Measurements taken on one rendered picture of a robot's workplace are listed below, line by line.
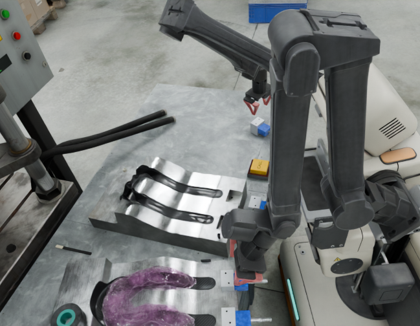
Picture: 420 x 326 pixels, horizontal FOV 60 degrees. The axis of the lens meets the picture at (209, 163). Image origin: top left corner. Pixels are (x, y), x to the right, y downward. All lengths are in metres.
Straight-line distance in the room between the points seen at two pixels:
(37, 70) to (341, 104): 1.27
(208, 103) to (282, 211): 1.11
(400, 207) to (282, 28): 0.47
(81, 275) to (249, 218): 0.58
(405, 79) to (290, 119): 2.93
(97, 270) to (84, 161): 1.81
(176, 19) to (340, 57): 0.56
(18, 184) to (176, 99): 0.80
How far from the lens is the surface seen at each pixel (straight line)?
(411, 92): 3.33
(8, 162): 1.41
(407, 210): 0.84
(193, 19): 0.98
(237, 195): 1.25
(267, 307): 1.99
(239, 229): 0.77
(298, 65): 0.48
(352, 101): 0.58
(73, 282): 1.15
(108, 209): 1.33
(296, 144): 0.60
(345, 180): 0.71
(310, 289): 1.74
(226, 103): 1.74
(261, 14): 4.23
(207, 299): 1.08
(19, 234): 1.52
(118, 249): 1.29
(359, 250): 1.23
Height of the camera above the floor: 1.85
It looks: 46 degrees down
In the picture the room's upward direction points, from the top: 9 degrees counter-clockwise
